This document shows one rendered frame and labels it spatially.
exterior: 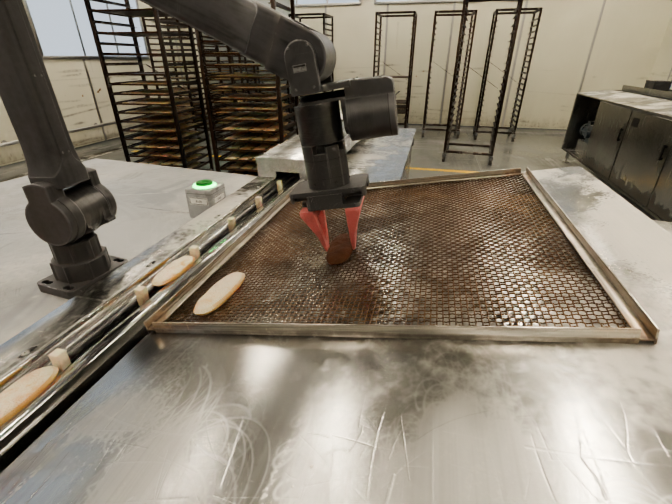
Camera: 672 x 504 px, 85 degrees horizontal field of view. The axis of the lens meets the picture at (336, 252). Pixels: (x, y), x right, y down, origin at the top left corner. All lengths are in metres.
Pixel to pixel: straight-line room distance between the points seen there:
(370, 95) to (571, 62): 7.41
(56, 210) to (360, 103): 0.47
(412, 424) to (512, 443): 0.07
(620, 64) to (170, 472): 7.99
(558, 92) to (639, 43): 1.20
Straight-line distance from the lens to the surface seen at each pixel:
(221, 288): 0.50
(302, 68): 0.46
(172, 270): 0.68
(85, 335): 0.60
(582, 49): 7.86
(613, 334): 0.38
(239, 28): 0.49
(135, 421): 0.39
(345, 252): 0.52
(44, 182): 0.70
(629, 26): 8.05
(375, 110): 0.46
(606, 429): 0.32
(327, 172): 0.48
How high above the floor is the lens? 1.17
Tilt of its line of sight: 28 degrees down
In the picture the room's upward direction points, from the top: straight up
